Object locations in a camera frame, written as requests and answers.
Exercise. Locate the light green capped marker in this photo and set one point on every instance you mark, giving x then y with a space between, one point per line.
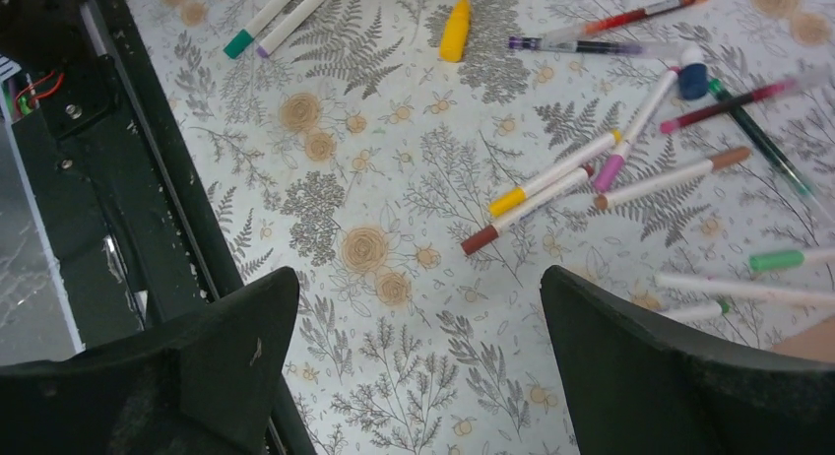
789 259

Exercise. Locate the green clear pen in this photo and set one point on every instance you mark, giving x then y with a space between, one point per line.
804 188

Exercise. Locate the floral desk mat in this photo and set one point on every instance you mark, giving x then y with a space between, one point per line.
360 158

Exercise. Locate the brown capped white marker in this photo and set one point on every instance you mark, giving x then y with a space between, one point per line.
669 179

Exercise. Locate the purple clear pen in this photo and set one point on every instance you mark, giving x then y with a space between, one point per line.
615 48

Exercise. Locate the yellow ink bottle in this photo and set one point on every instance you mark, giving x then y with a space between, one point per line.
455 34

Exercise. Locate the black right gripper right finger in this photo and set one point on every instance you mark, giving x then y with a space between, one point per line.
636 382

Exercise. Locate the blue ink bottle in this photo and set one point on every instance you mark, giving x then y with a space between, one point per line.
692 78

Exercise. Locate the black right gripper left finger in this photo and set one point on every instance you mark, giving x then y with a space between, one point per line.
202 383

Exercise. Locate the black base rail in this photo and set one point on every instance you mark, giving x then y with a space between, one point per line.
130 236

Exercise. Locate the dark red capped white marker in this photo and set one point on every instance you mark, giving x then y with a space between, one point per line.
515 215

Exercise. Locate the yellow capped white marker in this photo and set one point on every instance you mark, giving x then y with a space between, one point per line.
554 172

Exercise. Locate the orange clear pen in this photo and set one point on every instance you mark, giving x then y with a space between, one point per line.
610 23

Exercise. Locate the plain white marker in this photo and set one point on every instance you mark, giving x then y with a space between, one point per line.
742 289

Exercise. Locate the pink capped white marker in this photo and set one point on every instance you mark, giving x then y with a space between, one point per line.
629 136

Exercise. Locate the purple capped white marker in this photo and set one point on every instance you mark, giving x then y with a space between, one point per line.
286 27

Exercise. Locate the teal capped white marker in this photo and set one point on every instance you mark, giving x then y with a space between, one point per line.
247 34

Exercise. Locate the peach plastic file organizer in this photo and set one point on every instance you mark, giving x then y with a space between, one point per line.
815 343

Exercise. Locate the pink clear pen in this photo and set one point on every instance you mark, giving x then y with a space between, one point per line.
737 103

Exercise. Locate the green capped white marker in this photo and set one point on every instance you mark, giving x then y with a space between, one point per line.
706 310

